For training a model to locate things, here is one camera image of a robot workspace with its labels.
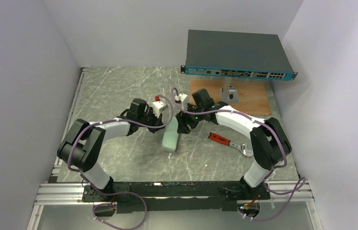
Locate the network switch blue front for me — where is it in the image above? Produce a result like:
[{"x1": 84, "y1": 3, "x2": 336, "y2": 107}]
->
[{"x1": 180, "y1": 30, "x2": 298, "y2": 81}]

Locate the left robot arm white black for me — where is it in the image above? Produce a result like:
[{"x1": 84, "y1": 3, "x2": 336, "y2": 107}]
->
[{"x1": 57, "y1": 98, "x2": 167, "y2": 194}]

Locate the aluminium rail frame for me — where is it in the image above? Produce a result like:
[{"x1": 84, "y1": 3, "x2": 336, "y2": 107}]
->
[{"x1": 27, "y1": 67, "x2": 323, "y2": 230}]

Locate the red handled adjustable wrench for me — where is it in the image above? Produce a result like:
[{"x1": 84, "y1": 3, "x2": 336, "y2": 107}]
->
[{"x1": 204, "y1": 132, "x2": 253, "y2": 157}]

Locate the mint green umbrella case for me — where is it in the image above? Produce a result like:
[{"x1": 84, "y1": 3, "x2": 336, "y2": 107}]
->
[{"x1": 161, "y1": 117, "x2": 179, "y2": 152}]

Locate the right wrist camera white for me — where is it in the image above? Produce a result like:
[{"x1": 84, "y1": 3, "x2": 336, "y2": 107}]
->
[{"x1": 176, "y1": 93, "x2": 189, "y2": 105}]

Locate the wooden board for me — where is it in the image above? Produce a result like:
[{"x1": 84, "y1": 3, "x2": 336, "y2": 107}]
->
[{"x1": 190, "y1": 79, "x2": 271, "y2": 116}]

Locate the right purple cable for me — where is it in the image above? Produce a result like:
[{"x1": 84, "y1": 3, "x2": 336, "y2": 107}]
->
[{"x1": 170, "y1": 87, "x2": 307, "y2": 222}]

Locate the grey metal stand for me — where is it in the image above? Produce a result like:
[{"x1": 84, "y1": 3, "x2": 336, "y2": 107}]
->
[{"x1": 220, "y1": 77, "x2": 239, "y2": 104}]

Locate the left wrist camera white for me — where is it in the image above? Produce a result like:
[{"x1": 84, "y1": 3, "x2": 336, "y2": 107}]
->
[{"x1": 151, "y1": 96, "x2": 167, "y2": 117}]

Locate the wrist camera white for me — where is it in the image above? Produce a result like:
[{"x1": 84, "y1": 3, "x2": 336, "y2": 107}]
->
[
  {"x1": 176, "y1": 93, "x2": 189, "y2": 105},
  {"x1": 151, "y1": 96, "x2": 167, "y2": 117}
]

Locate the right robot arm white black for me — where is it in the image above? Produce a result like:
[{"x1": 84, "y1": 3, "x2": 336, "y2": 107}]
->
[{"x1": 170, "y1": 87, "x2": 292, "y2": 191}]

